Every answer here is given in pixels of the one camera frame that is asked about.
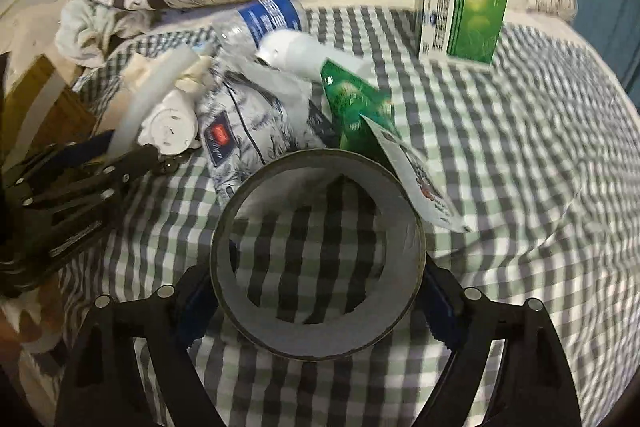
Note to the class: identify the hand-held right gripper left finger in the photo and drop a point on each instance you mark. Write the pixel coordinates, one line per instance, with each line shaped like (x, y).
(192, 312)

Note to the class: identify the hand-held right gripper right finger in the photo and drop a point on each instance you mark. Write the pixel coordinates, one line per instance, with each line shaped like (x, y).
(440, 312)

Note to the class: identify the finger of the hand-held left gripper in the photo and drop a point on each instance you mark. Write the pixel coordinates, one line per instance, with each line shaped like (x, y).
(85, 152)
(75, 217)

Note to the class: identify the grey tape roll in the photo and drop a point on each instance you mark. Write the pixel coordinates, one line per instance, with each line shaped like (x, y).
(222, 267)

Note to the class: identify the brown cardboard box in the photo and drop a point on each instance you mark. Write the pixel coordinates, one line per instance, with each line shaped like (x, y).
(45, 107)

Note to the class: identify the white plastic tube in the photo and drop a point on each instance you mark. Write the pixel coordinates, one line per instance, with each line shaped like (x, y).
(150, 92)

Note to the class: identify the green white medicine box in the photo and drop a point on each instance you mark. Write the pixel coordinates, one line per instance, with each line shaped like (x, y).
(475, 22)

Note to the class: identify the white round plastic device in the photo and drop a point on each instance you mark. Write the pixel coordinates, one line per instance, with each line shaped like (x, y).
(167, 127)

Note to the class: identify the white crumpled cloth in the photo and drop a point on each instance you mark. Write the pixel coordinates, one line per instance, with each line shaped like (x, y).
(85, 32)

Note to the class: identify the white printed sachet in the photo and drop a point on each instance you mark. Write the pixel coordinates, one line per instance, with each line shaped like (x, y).
(415, 177)

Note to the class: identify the printed plastic bag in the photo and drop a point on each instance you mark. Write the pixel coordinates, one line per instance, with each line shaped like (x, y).
(250, 122)

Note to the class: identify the green foil packet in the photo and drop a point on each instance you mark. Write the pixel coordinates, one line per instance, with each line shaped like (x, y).
(355, 102)

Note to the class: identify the clear water bottle blue label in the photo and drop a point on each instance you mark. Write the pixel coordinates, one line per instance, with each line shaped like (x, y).
(270, 17)

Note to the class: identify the white plastic bottle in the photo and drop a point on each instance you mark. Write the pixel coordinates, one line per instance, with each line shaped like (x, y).
(300, 49)

